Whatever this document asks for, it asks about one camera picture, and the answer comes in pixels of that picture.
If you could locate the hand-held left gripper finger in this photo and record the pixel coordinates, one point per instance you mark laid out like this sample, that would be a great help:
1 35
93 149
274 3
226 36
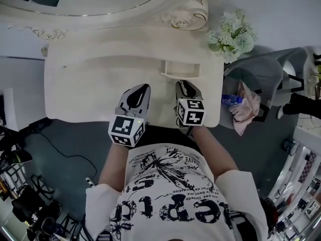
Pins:
146 99
124 99

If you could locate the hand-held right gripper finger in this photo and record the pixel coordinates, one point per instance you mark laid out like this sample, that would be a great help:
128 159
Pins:
181 90
194 92

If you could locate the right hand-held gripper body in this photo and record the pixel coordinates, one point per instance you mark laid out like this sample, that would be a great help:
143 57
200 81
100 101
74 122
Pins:
191 112

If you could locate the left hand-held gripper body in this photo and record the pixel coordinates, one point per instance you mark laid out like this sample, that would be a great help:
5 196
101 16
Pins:
125 128

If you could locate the cream ornate dressing table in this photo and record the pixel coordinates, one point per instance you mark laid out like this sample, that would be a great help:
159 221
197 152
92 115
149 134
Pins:
100 89

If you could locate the person's right forearm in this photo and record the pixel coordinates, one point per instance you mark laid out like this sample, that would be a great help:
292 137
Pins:
213 154

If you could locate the person's left forearm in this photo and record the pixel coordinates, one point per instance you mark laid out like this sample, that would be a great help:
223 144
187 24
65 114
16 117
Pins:
114 164

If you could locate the person's black shorts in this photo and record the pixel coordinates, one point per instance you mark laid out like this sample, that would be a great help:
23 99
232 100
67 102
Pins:
170 137

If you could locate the blue water bottle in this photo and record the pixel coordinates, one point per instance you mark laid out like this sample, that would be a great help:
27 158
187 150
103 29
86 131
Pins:
232 100

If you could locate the pink cloth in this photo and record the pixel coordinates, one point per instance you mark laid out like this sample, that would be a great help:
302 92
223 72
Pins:
247 104

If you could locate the white flower bouquet in vase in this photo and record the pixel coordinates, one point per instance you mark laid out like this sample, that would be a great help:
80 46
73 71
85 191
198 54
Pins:
233 36

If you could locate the person's white printed T-shirt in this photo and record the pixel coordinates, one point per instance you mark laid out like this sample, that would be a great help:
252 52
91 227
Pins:
175 197

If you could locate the small gold-trimmed jar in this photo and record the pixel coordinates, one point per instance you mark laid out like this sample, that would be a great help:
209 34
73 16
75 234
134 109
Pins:
44 50

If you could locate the small black bin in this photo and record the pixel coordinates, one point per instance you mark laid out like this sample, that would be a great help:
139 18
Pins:
290 147

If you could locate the white panel board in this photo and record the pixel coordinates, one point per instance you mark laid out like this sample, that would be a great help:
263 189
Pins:
10 109

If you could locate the white shelf unit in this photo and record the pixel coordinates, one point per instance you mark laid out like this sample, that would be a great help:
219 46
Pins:
296 184

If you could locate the black backpack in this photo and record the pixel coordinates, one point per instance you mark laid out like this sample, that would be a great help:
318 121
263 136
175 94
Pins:
269 215

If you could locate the oval mirror ornate white frame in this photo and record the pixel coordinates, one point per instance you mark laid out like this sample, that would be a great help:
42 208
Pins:
150 16

